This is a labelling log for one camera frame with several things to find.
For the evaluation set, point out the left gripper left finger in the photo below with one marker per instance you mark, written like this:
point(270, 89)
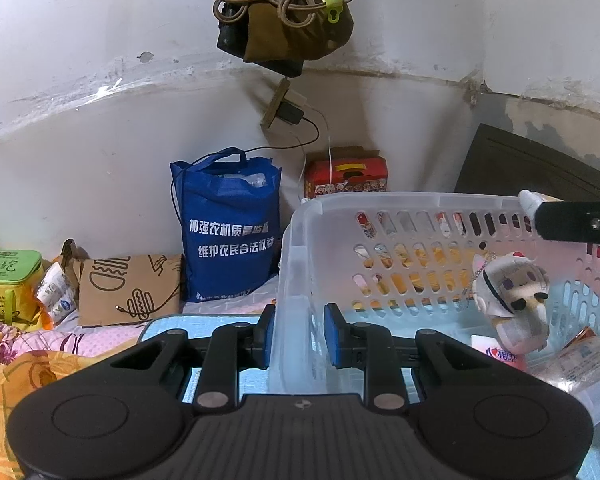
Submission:
point(231, 349)

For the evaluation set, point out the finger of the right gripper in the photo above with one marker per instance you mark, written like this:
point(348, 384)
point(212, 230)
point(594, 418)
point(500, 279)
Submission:
point(575, 222)

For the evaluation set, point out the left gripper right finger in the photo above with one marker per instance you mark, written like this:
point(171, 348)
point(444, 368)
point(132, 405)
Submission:
point(370, 348)

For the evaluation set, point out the white Kent cigarette box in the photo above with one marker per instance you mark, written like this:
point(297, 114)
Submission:
point(531, 201)

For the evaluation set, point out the white-haired plush doll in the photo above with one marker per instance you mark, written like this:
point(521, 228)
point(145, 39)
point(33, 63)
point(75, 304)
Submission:
point(511, 292)

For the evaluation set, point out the pink tissue pack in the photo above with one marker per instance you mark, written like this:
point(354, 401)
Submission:
point(490, 347)

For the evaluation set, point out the clear plastic perforated basket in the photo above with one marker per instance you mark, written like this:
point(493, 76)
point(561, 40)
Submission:
point(403, 261)

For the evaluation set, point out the white bottle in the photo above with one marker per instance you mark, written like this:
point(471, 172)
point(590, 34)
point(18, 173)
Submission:
point(576, 366)

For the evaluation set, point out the dark wooden headboard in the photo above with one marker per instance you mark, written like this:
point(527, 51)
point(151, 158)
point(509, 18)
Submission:
point(501, 163)

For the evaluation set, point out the brown paper burger bag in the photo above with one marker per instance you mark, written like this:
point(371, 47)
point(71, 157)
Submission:
point(123, 290)

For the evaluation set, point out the blue non-woven shopping bag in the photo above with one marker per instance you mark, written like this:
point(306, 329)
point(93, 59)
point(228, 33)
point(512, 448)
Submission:
point(230, 222)

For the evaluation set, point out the red patterned gift box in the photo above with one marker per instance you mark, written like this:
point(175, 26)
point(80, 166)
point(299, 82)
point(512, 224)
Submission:
point(345, 169)

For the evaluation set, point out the small white snack packet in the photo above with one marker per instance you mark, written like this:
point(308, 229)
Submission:
point(55, 296)

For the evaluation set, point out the orange floral bedsheet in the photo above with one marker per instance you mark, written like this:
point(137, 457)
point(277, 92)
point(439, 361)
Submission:
point(32, 360)

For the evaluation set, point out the green yellow tin box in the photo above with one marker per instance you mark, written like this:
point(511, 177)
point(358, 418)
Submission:
point(20, 273)

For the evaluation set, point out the black charger plug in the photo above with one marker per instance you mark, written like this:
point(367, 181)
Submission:
point(289, 112)

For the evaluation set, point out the brown hanging bag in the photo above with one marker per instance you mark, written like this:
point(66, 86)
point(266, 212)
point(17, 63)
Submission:
point(282, 35)

